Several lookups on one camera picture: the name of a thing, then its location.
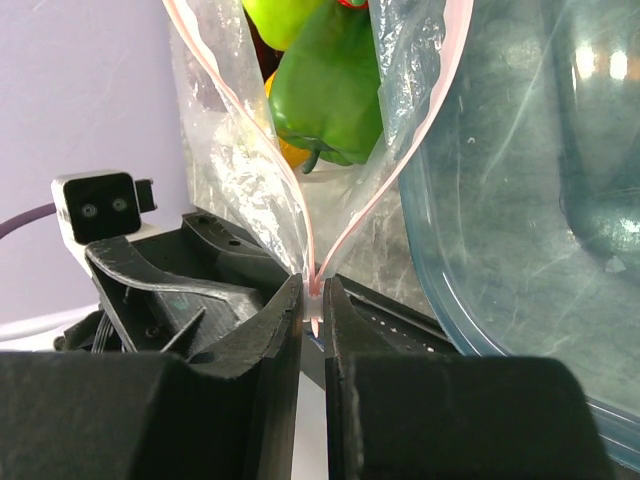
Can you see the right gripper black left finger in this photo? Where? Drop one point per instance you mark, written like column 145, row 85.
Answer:
column 230, row 415

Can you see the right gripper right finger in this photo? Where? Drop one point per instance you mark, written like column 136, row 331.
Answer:
column 403, row 415

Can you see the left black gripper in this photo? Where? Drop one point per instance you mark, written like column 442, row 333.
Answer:
column 198, row 289

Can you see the clear zip top bag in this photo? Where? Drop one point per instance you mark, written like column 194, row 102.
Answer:
column 307, row 222

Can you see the green bell pepper toy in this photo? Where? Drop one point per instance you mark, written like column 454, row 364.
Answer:
column 324, row 97

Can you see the green apple toy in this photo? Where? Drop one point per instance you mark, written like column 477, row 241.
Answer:
column 279, row 22

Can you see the red chili toy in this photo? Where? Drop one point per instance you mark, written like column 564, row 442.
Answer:
column 354, row 4

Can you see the teal plastic food container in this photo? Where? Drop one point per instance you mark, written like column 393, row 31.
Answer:
column 522, row 203

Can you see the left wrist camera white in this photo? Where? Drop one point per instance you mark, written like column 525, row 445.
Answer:
column 99, row 205

